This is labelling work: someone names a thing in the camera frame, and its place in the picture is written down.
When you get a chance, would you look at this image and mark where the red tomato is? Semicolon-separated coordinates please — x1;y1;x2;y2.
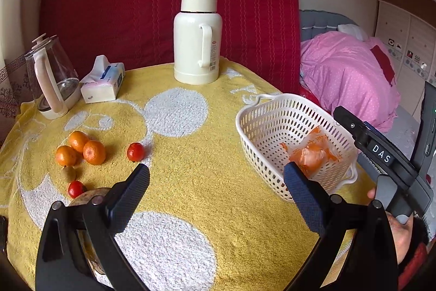
126;142;146;162
68;180;86;199

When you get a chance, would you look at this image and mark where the brown kiwi fruit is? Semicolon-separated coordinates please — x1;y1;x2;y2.
61;166;77;184

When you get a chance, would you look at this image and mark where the bagged orange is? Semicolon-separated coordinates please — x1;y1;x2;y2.
280;126;341;178

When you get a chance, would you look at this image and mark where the person's right hand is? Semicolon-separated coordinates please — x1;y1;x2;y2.
367;186;415;266

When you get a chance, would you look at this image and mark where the grey bed sheet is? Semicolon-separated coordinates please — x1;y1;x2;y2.
357;104;423;182

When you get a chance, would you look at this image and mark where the red cloth on duvet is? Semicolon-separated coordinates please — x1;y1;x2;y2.
371;45;395;86

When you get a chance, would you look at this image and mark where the pink duvet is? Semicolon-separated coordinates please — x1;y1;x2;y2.
300;31;401;133

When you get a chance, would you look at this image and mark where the white wardrobe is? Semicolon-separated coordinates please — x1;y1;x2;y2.
375;1;436;121

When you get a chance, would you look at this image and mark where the white plastic basket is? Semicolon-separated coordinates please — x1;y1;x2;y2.
236;94;358;202

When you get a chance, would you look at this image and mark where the yellow white towel cloth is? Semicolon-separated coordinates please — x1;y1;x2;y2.
1;60;318;290

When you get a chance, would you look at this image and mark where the white pillow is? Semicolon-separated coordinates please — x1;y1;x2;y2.
337;24;370;41

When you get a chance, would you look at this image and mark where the beige patterned curtain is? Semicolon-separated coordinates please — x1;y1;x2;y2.
0;55;33;144

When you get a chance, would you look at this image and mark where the tissue pack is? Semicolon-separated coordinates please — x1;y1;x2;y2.
80;55;125;103

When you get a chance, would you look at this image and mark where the grey bed headboard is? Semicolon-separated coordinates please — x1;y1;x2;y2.
299;10;356;42

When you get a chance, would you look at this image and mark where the cream thermos flask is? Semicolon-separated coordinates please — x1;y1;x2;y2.
173;0;222;85

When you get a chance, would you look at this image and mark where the glass kettle pink handle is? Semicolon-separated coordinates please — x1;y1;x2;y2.
25;34;81;120

